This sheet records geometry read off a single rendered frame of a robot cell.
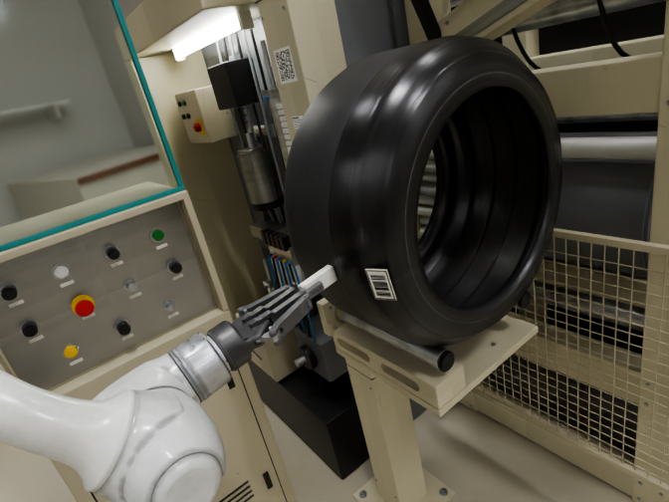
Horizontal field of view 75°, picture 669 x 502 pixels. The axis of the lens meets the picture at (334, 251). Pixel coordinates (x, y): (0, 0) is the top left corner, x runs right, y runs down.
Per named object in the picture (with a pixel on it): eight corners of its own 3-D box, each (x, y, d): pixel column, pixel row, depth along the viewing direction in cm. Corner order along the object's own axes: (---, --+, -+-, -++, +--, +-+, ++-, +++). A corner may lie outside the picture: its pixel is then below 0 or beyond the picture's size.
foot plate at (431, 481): (352, 496, 166) (351, 492, 165) (402, 452, 179) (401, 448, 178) (403, 547, 145) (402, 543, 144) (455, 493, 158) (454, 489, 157)
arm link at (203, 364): (161, 343, 66) (195, 320, 69) (189, 384, 70) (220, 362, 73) (180, 367, 59) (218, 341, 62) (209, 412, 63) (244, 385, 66)
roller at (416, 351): (334, 308, 113) (346, 299, 115) (338, 322, 115) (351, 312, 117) (438, 361, 86) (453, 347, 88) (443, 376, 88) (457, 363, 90)
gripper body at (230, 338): (217, 345, 62) (270, 308, 66) (197, 326, 69) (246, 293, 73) (239, 382, 66) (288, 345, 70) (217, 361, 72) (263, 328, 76)
